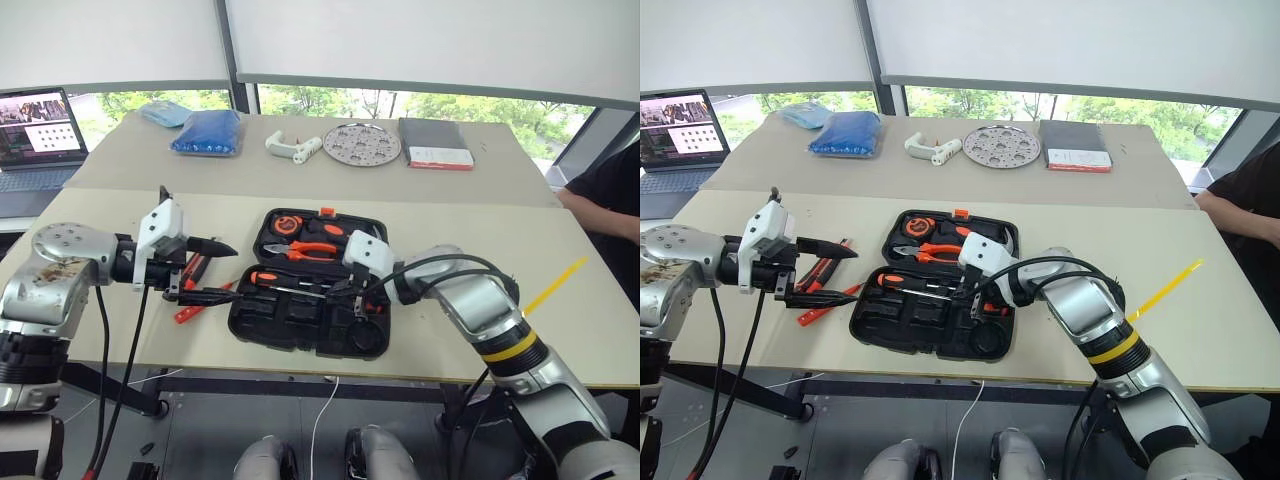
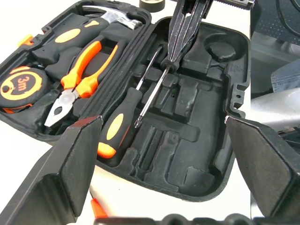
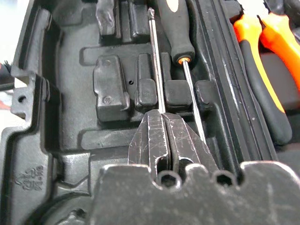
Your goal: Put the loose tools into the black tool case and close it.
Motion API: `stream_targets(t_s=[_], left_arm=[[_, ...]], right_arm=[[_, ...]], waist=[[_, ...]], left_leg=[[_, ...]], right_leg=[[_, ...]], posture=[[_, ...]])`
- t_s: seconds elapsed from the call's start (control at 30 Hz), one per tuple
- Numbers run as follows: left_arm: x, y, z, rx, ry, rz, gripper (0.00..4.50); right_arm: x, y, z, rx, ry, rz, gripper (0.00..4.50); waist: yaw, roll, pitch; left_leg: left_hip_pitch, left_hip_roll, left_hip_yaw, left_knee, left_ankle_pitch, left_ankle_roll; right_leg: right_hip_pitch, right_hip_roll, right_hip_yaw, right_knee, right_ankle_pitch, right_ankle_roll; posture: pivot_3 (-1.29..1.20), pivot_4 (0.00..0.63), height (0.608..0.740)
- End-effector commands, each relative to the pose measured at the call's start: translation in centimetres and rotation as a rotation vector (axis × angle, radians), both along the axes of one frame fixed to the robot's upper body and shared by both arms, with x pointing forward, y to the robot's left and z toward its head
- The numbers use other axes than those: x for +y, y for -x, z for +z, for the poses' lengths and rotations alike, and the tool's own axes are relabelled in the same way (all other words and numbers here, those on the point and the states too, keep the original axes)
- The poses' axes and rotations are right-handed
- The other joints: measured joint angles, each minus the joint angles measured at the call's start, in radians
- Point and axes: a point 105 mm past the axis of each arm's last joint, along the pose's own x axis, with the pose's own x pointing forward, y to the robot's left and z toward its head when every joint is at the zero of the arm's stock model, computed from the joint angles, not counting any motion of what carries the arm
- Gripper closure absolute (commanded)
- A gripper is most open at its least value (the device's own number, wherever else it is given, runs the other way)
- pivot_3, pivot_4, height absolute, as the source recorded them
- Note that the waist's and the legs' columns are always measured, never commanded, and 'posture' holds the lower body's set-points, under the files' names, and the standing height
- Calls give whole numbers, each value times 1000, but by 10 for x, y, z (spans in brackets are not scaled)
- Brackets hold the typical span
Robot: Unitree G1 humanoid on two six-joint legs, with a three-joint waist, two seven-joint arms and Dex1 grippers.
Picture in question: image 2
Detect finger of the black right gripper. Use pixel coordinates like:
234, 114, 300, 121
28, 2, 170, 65
173, 0, 213, 65
167, 0, 194, 62

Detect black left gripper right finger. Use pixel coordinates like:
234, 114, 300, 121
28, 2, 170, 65
224, 115, 300, 218

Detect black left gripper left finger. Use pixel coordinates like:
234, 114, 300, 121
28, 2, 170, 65
0, 115, 104, 225

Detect slim black handled screwdriver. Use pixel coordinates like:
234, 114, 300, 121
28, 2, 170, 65
134, 58, 179, 129

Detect orange tipped tool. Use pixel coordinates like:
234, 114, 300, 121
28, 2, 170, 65
90, 190, 109, 219

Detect black plastic tool case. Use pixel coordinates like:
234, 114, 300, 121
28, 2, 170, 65
0, 0, 253, 203

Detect black electrical tape roll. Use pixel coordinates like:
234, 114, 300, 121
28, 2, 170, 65
138, 0, 166, 13

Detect person in blue jeans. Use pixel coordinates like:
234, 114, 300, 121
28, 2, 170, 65
270, 57, 300, 95

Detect black orange tape measure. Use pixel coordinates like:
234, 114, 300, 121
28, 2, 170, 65
0, 66, 53, 114

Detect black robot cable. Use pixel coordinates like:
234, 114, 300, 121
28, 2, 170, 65
275, 0, 300, 32

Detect screwdriver black orange handle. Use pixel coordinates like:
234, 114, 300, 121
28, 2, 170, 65
97, 44, 164, 159

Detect orange handled combination pliers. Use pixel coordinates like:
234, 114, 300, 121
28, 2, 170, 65
44, 40, 119, 128

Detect claw hammer black orange handle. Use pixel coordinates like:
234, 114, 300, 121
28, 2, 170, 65
31, 4, 144, 71

